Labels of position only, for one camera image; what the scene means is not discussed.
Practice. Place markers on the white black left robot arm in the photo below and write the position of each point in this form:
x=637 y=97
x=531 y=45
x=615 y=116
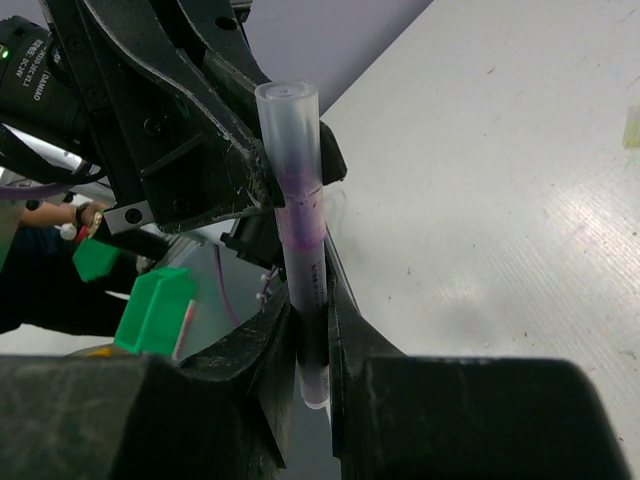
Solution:
x=37 y=98

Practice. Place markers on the green plastic block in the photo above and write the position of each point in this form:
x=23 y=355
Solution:
x=94 y=260

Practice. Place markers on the purple pen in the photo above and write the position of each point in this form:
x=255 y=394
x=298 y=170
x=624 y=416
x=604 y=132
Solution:
x=302 y=230

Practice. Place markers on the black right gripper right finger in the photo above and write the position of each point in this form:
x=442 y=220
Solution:
x=512 y=354

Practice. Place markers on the green plastic bin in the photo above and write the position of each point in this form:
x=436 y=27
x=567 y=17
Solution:
x=155 y=312

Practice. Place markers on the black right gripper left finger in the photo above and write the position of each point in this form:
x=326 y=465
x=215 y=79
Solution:
x=223 y=413

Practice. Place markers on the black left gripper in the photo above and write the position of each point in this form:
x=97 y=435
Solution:
x=166 y=89

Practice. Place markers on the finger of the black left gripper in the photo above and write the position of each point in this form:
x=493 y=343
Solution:
x=228 y=63

